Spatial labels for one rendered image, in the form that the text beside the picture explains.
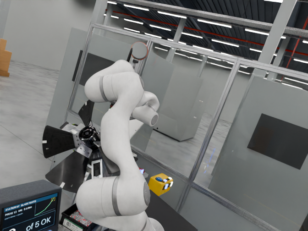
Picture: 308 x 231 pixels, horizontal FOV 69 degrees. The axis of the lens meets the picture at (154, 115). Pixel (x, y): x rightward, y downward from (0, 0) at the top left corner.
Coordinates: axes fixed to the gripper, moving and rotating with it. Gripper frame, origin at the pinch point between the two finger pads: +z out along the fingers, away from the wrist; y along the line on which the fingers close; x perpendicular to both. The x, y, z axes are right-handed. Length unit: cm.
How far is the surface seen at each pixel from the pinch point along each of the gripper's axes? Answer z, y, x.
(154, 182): -35, 21, -43
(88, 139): 4.5, -7.3, -28.1
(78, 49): 243, 150, 22
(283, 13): 3, 416, 231
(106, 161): -15.6, -8.8, -32.8
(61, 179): 2, -22, -51
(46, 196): -40, -63, -24
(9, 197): -37, -73, -23
